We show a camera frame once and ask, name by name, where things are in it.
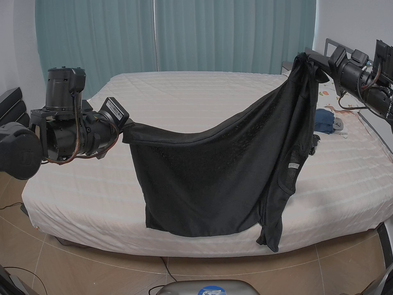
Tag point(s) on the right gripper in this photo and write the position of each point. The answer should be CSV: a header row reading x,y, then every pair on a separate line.
x,y
353,78

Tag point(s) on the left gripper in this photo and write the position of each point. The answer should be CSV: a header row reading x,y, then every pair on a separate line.
x,y
95,140

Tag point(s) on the black T-shirt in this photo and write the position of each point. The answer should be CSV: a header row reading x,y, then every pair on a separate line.
x,y
199,180

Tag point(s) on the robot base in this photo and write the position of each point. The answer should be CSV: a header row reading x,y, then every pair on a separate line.
x,y
208,287

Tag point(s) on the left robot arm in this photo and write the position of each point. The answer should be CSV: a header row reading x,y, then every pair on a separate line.
x,y
18,155

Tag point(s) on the pile of clothes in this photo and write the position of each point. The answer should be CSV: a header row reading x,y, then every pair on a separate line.
x,y
324,120

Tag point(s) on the bed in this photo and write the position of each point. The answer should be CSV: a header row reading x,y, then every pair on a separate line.
x,y
184,97

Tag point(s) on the white printed pillow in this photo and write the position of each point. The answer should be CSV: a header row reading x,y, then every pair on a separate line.
x,y
330,92

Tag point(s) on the grey bedside table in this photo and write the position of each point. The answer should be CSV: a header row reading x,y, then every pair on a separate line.
x,y
287,68

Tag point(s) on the black satin garment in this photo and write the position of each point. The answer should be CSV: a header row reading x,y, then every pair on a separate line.
x,y
314,141

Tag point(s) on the black chest of drawers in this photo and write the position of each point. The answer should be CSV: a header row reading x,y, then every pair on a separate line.
x,y
10,106

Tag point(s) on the blue-green curtain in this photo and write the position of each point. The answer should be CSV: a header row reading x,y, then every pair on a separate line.
x,y
230,26
92,26

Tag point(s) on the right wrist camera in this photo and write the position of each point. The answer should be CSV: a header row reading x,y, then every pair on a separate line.
x,y
359,56

